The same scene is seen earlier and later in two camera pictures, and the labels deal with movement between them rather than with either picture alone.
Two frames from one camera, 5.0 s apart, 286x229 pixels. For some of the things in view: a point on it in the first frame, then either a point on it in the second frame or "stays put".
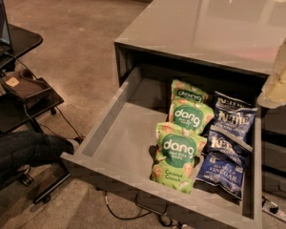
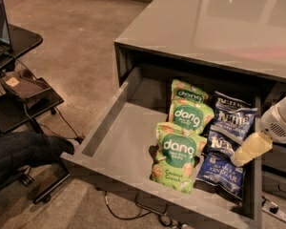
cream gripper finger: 279,88 to 278,122
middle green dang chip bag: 191,115 stays put
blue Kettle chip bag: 222,164 stays put
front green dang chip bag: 173,162 stays put
